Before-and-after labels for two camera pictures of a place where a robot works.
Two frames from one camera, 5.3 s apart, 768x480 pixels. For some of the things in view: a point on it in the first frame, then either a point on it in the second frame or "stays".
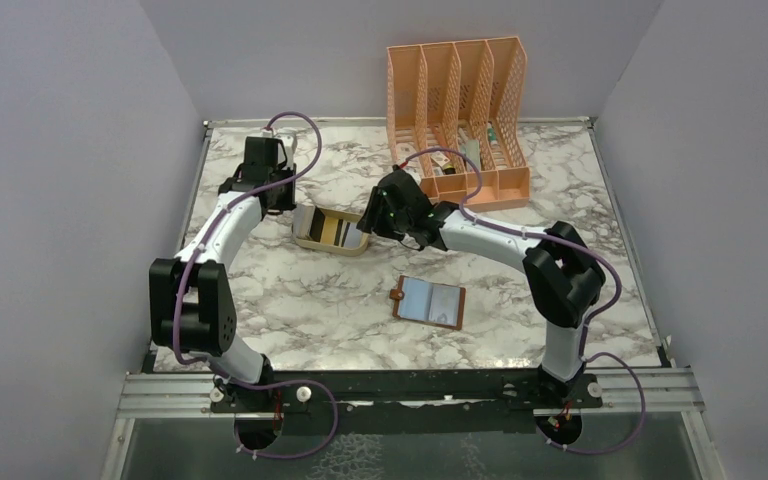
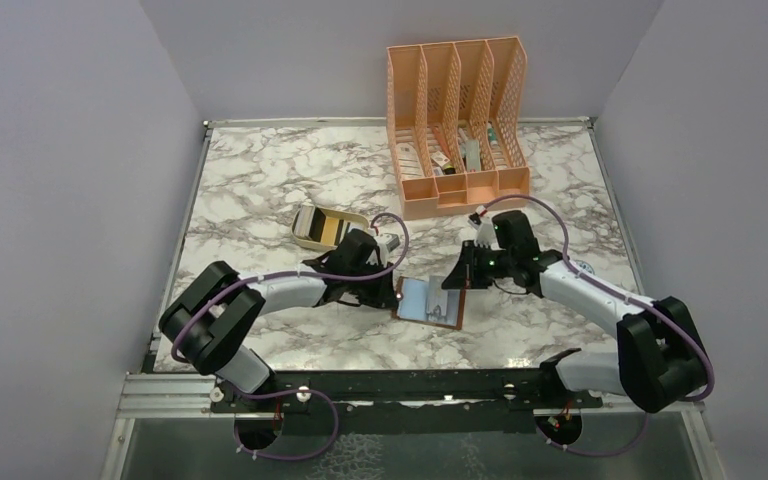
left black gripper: x=288 y=201 → x=384 y=296
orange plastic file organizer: x=457 y=118 stays
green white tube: x=492 y=135 stays
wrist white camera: x=290 y=143 → x=390 y=240
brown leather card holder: x=431 y=303 stays
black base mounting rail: x=411 y=401 stays
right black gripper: x=372 y=220 → x=465 y=274
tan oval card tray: x=329 y=230 stays
